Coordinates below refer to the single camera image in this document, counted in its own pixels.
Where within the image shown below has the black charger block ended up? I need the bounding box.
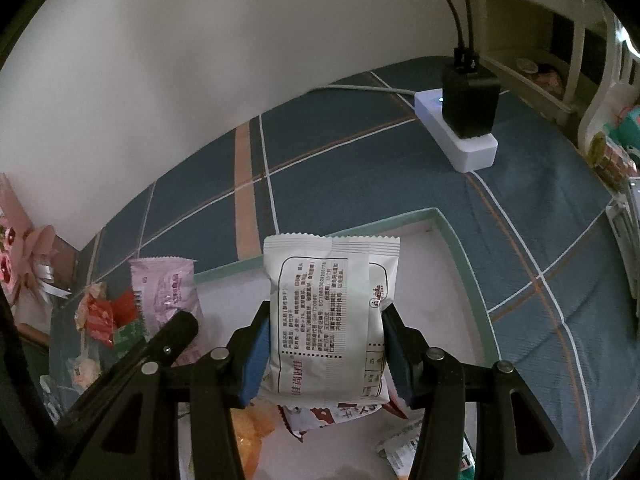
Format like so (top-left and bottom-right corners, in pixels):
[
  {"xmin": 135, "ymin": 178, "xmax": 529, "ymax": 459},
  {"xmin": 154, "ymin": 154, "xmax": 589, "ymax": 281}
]
[{"xmin": 442, "ymin": 47, "xmax": 501, "ymax": 140}]

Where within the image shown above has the grey flat device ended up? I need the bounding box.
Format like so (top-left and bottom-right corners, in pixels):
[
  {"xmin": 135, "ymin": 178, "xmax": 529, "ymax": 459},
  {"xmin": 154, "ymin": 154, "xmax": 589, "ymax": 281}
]
[{"xmin": 606, "ymin": 176, "xmax": 640, "ymax": 312}]

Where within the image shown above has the clear rice cracker packet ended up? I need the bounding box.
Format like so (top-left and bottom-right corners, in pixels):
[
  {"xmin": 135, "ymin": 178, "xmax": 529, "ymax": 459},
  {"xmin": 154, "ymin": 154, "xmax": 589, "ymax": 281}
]
[
  {"xmin": 39, "ymin": 374, "xmax": 68, "ymax": 427},
  {"xmin": 69, "ymin": 354, "xmax": 102, "ymax": 392}
]

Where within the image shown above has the green headboard with wooden trim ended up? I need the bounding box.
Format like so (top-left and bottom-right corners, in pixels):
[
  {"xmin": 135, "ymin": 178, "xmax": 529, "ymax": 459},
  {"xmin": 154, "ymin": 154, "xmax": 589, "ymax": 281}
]
[{"xmin": 17, "ymin": 324, "xmax": 57, "ymax": 377}]

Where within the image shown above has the red patterned snack packet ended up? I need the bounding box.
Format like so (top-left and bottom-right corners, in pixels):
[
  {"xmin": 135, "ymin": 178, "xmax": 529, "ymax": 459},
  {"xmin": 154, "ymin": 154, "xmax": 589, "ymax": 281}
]
[
  {"xmin": 114, "ymin": 289, "xmax": 142, "ymax": 327},
  {"xmin": 75, "ymin": 290, "xmax": 122, "ymax": 347}
]

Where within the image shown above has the pink snack packet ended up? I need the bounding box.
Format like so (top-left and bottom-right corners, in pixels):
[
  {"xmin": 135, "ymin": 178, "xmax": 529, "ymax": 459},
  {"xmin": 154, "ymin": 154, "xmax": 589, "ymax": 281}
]
[{"xmin": 129, "ymin": 256, "xmax": 204, "ymax": 367}]

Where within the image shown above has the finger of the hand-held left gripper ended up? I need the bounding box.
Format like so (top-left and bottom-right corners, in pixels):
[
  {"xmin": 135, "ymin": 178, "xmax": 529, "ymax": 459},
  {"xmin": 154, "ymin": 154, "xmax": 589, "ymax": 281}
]
[
  {"xmin": 0, "ymin": 282, "xmax": 62, "ymax": 432},
  {"xmin": 54, "ymin": 310, "xmax": 201, "ymax": 442}
]

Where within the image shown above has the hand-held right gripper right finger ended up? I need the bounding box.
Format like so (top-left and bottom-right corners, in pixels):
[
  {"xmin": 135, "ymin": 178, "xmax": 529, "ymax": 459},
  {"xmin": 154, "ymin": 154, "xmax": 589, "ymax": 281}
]
[{"xmin": 381, "ymin": 302, "xmax": 576, "ymax": 480}]

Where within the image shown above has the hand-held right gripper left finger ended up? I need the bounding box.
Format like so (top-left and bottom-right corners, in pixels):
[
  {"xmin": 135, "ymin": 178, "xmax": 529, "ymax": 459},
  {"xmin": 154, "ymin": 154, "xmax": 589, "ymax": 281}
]
[{"xmin": 50, "ymin": 300, "xmax": 273, "ymax": 480}]

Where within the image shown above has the brown and white snack packet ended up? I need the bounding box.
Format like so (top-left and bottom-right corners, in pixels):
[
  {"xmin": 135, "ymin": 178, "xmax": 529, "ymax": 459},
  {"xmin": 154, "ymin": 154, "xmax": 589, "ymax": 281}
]
[{"xmin": 279, "ymin": 399, "xmax": 408, "ymax": 443}]

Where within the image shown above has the pink paper flower bouquet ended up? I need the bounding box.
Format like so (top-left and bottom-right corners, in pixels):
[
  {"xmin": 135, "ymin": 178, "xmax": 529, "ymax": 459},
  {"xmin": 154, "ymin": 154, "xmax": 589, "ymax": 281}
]
[{"xmin": 0, "ymin": 172, "xmax": 79, "ymax": 312}]

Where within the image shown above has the black charger cable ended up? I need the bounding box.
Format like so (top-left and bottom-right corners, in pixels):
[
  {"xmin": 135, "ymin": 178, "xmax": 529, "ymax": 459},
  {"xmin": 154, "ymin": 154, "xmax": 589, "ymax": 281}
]
[
  {"xmin": 416, "ymin": 0, "xmax": 466, "ymax": 56},
  {"xmin": 457, "ymin": 0, "xmax": 476, "ymax": 56}
]

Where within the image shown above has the white and green snack packet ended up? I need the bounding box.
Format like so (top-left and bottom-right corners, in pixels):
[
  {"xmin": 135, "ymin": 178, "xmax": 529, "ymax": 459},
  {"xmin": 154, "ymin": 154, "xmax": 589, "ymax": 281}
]
[{"xmin": 377, "ymin": 417, "xmax": 476, "ymax": 480}]

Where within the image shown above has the white power strip cable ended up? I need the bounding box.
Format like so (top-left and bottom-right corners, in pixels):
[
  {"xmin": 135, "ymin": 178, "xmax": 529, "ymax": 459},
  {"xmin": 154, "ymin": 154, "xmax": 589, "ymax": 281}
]
[{"xmin": 309, "ymin": 84, "xmax": 419, "ymax": 98}]

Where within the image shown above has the green-edged white box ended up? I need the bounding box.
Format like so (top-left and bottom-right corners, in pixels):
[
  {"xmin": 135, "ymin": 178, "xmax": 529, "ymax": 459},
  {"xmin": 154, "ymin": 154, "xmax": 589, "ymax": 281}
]
[{"xmin": 176, "ymin": 207, "xmax": 502, "ymax": 480}]

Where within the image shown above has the teal toy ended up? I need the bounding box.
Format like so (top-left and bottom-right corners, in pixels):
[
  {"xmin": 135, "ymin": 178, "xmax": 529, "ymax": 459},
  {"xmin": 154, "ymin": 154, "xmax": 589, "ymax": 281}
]
[{"xmin": 614, "ymin": 104, "xmax": 640, "ymax": 162}]

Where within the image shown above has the white bedside shelf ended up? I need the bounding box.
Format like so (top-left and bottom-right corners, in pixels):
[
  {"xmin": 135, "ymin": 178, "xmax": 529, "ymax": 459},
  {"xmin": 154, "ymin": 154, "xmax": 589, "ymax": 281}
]
[{"xmin": 470, "ymin": 0, "xmax": 640, "ymax": 162}]

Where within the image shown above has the white crinkled snack packet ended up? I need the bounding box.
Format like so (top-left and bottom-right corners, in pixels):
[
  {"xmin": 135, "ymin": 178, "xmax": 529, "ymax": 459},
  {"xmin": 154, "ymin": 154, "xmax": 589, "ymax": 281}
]
[{"xmin": 262, "ymin": 232, "xmax": 402, "ymax": 409}]

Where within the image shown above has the white power strip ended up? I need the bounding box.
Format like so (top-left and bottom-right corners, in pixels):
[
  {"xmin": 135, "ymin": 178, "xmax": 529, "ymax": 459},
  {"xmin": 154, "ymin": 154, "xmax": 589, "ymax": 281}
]
[{"xmin": 413, "ymin": 89, "xmax": 499, "ymax": 174}]

